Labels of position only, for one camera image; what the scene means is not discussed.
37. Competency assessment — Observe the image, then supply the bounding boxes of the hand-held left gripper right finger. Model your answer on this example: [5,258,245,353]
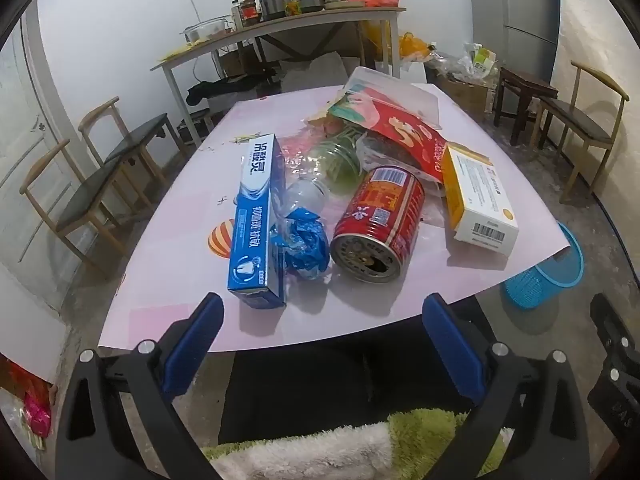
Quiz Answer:
[421,292,591,480]

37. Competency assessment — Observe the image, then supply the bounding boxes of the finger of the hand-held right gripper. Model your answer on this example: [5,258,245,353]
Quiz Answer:
[590,292,640,366]

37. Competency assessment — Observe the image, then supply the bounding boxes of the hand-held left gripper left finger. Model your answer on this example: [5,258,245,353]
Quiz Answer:
[55,292,226,480]

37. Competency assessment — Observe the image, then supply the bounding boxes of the blue plastic basket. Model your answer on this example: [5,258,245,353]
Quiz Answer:
[502,221,586,311]

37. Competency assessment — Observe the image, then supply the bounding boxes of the red snack bag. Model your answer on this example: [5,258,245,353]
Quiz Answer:
[327,82,448,183]

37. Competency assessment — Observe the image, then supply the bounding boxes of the clear bottle green label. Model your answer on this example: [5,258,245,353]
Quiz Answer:
[282,127,368,216]

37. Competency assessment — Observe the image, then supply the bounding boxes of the clear plastic container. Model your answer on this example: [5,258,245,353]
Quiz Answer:
[345,66,442,128]

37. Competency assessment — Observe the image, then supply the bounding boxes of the blue toothpaste box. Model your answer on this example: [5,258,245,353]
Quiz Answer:
[227,133,288,309]

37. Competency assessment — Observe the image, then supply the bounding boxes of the fluffy green white garment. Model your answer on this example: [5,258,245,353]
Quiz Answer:
[202,408,516,480]

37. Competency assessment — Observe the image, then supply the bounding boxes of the crumpled blue wrapper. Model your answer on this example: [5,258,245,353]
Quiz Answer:
[268,207,333,281]

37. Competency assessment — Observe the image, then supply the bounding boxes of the red drink can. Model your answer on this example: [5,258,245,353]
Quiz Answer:
[330,166,426,283]

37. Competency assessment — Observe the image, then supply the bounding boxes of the yellow white medicine box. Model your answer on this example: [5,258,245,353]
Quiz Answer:
[442,142,520,258]

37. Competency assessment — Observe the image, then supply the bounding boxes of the red pink bag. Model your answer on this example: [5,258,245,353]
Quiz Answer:
[0,355,53,451]

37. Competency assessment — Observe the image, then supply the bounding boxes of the wooden chair dark seat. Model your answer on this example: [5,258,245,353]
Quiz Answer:
[20,139,131,281]
[79,96,188,211]
[530,60,630,204]

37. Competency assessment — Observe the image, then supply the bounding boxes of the crumpled clear plastic wrapper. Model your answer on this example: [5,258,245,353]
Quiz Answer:
[357,132,446,196]

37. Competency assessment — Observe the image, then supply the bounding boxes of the dark wooden stool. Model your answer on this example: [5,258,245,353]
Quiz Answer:
[492,66,559,147]

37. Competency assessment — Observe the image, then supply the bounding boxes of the black cloth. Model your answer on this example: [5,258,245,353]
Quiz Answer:
[187,74,278,107]

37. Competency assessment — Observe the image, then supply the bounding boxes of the white panelled door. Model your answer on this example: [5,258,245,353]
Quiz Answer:
[0,15,86,286]

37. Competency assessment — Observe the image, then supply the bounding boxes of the white plastic bags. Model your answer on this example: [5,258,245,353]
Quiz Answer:
[430,42,501,83]

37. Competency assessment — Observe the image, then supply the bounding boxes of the small cardboard box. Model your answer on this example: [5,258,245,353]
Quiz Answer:
[217,42,261,78]

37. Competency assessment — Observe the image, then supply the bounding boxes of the yellow plastic bag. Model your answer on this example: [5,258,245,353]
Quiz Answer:
[397,32,433,63]

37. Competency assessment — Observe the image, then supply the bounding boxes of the glass bowl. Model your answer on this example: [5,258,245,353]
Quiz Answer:
[180,19,235,45]

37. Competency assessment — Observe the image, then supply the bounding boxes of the grey refrigerator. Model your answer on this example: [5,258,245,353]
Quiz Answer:
[467,0,561,116]

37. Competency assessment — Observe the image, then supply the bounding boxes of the wooden side table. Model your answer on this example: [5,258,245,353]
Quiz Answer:
[150,6,407,148]

